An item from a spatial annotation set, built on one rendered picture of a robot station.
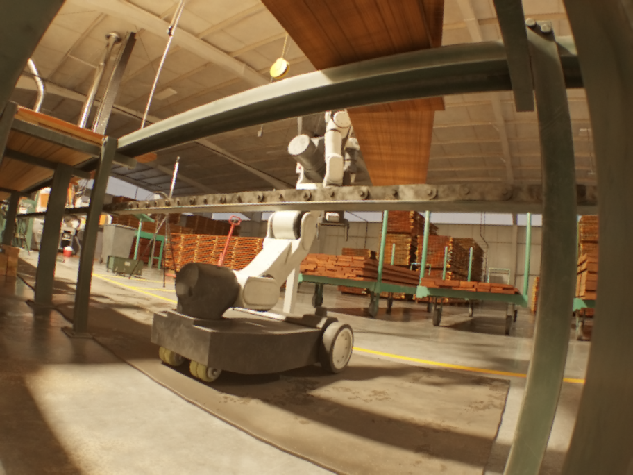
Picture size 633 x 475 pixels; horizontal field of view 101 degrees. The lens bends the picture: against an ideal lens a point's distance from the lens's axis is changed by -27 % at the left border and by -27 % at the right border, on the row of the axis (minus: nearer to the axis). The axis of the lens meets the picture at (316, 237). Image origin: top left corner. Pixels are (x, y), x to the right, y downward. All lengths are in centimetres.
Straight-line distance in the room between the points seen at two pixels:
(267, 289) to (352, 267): 269
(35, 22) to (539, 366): 64
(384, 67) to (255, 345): 83
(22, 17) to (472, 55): 66
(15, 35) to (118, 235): 848
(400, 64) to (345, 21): 14
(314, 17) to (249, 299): 86
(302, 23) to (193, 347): 89
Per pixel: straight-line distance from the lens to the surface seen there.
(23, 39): 35
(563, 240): 52
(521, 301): 367
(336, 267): 398
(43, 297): 212
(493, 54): 70
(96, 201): 154
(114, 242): 875
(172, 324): 117
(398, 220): 1202
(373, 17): 72
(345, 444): 82
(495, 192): 62
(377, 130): 123
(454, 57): 71
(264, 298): 125
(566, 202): 53
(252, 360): 111
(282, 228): 147
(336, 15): 73
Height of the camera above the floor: 36
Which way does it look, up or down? 7 degrees up
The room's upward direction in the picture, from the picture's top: 7 degrees clockwise
